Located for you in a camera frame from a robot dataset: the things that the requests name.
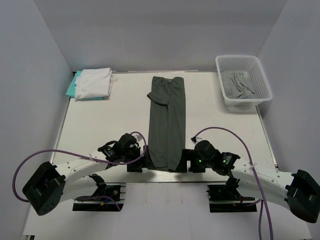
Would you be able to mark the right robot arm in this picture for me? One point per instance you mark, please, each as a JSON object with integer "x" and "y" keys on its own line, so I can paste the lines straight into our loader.
{"x": 297, "y": 192}

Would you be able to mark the white plastic basket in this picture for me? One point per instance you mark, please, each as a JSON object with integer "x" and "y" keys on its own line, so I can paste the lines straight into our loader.
{"x": 252, "y": 65}

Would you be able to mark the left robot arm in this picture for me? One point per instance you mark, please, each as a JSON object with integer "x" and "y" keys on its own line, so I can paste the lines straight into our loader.
{"x": 78, "y": 179}

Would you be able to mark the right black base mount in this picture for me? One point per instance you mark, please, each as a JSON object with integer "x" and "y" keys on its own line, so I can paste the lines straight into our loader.
{"x": 224, "y": 200}

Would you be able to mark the folded white t-shirt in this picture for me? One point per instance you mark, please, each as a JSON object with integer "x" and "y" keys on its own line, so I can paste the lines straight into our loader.
{"x": 92, "y": 83}

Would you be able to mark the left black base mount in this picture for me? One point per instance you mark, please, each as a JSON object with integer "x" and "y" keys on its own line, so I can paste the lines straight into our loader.
{"x": 107, "y": 198}

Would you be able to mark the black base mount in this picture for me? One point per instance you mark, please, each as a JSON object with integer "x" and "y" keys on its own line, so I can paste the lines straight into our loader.
{"x": 107, "y": 198}
{"x": 224, "y": 200}

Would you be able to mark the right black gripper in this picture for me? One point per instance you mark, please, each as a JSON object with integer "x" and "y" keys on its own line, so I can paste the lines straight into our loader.
{"x": 188, "y": 154}

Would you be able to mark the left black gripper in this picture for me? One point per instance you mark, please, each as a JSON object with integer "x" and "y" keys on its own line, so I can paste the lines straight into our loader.
{"x": 136, "y": 167}

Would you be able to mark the dark grey t-shirt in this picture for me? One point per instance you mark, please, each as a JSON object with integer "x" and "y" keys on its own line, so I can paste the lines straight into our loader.
{"x": 167, "y": 122}

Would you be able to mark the light grey t-shirt in basket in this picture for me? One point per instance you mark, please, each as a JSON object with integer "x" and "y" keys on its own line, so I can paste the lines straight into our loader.
{"x": 238, "y": 85}

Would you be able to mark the folded teal t-shirt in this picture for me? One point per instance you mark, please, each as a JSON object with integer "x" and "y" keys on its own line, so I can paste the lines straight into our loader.
{"x": 71, "y": 88}

